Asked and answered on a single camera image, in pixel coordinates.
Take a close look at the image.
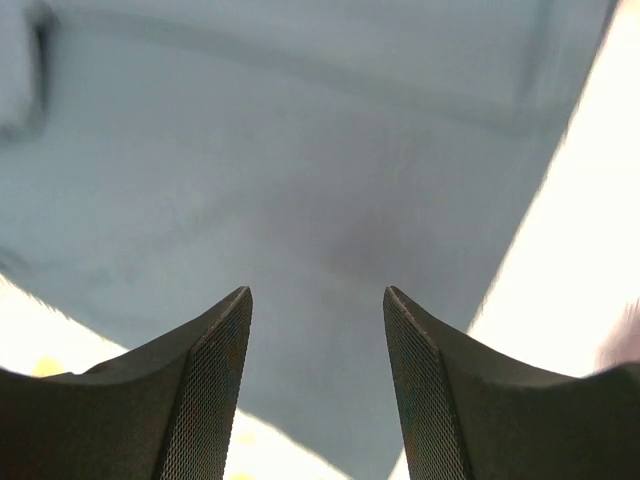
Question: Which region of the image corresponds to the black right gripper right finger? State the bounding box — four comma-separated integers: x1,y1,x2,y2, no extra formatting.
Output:
383,286,639,480

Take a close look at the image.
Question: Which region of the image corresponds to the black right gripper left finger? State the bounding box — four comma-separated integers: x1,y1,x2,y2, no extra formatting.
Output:
1,286,253,480

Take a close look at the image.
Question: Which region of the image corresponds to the blue-grey t-shirt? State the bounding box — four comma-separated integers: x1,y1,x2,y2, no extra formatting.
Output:
0,0,624,480

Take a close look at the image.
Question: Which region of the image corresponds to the floral patterned table mat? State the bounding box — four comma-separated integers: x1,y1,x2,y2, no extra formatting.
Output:
0,0,640,480

